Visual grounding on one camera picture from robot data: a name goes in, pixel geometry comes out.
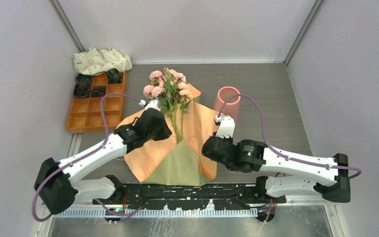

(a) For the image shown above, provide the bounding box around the dark rolled sock middle centre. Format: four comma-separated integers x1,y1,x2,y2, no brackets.
90,87,106,98

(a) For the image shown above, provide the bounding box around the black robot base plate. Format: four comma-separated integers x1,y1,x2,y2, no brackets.
101,183,270,211

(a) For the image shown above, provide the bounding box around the dark rolled sock middle left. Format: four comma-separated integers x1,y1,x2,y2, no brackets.
73,80,90,99

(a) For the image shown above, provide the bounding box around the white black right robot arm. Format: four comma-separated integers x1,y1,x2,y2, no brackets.
202,136,351,203

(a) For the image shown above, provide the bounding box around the dark rolled sock top right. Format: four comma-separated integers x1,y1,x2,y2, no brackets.
107,68,123,84

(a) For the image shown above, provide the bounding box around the dark rolled sock top left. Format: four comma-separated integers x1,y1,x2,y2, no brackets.
75,74,93,83

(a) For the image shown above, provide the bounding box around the aluminium frame rail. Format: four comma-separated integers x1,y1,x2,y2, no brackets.
40,134,339,218

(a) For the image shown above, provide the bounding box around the dark rolled sock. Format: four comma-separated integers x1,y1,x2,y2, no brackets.
107,68,123,84
75,74,93,83
73,80,90,99
90,87,106,98

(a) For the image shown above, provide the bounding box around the cream printed cloth bag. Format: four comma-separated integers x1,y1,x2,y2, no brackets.
73,47,133,76

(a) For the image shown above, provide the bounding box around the pink cylindrical vase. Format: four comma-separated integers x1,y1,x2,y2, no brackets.
213,86,241,121

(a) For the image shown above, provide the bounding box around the orange wooden compartment tray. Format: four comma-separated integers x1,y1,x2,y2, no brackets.
67,72,127,133

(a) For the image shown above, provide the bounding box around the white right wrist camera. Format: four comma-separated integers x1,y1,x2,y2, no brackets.
214,115,235,139

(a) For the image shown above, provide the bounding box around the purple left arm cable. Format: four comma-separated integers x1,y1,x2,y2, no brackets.
31,93,146,224

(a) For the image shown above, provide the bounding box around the green orange wrapping paper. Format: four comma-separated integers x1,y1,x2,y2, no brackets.
124,101,218,187

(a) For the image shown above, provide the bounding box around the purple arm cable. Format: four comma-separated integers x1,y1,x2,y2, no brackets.
214,94,363,224
31,93,146,224

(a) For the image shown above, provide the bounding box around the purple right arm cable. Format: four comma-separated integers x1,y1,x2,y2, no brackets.
214,94,363,224

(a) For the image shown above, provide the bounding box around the green paper flower bouquet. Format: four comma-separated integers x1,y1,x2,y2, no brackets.
143,68,193,143

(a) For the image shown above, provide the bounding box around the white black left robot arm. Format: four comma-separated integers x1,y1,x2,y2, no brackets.
34,108,172,214

